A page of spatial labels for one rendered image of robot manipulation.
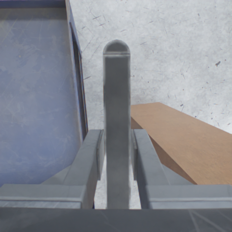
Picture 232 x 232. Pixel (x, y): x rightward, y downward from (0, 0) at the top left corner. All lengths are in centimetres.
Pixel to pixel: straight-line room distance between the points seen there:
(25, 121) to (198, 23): 134
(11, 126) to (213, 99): 147
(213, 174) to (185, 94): 99
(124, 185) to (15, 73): 26
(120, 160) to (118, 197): 4
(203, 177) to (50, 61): 44
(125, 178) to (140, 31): 117
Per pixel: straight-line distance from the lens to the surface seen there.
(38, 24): 33
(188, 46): 142
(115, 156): 16
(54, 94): 33
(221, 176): 51
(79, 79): 69
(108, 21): 124
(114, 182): 17
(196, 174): 50
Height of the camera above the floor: 119
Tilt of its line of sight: 72 degrees down
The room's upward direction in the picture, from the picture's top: 147 degrees clockwise
